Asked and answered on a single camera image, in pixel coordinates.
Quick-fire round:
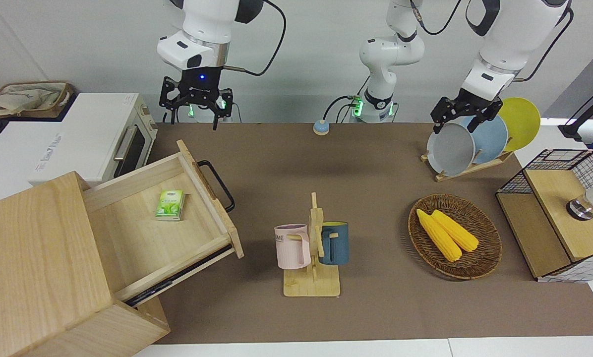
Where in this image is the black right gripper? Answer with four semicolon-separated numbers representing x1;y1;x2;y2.
160;67;233;130

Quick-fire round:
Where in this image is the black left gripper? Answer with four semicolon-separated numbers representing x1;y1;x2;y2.
431;89;504;134

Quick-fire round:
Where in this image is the black metal drawer handle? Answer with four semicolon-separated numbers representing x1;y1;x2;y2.
197;160;236;213

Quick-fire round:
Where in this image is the light wooden drawer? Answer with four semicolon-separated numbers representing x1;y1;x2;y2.
81;140;245;308

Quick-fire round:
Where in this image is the light wooden drawer cabinet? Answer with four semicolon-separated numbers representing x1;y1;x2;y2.
0;171;171;357

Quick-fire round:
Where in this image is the light blue plate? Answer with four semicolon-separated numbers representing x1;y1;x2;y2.
460;114;509;165

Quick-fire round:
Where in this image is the grey plate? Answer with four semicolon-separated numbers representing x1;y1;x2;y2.
426;122;476;178

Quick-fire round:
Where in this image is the yellow plate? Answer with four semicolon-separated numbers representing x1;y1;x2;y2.
497;97;541;152

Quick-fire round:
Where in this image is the wooden plate rack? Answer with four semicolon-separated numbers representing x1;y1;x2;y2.
420;149;515;182

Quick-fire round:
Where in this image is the black stand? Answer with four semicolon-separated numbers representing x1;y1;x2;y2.
558;82;593;142

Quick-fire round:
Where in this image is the brown table mat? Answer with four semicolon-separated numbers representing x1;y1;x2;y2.
138;122;593;345

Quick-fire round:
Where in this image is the green tissue pack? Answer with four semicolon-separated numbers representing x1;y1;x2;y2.
155;189;185;222

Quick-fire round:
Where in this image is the white toaster oven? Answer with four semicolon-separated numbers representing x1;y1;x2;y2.
29;93;158;186

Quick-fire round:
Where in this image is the yellow corn cob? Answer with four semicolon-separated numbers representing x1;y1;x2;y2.
416;209;462;262
431;210;479;252

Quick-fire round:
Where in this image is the brown wicker basket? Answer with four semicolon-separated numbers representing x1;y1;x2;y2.
408;193;503;281

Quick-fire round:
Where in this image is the beige canvas tote bag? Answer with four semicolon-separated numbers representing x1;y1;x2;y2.
0;81;74;119

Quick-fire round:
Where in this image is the pink mug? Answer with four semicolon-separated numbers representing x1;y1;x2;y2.
274;224;312;270

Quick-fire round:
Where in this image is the dark blue mug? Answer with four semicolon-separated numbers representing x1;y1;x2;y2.
319;222;350;266

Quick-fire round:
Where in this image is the wooden mug tree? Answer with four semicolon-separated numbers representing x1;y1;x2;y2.
283;192;342;298

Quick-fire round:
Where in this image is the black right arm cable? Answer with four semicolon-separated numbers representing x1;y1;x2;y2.
225;0;287;76

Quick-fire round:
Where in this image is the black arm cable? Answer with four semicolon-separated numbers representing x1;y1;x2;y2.
411;0;573;82
225;0;287;76

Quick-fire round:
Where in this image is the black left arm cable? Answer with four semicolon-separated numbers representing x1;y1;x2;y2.
411;0;573;82

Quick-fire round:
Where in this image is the wire grid wooden shelf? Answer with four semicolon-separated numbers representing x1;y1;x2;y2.
496;149;593;283

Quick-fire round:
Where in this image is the black left base cable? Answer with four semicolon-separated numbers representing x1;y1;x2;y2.
324;74;365;123

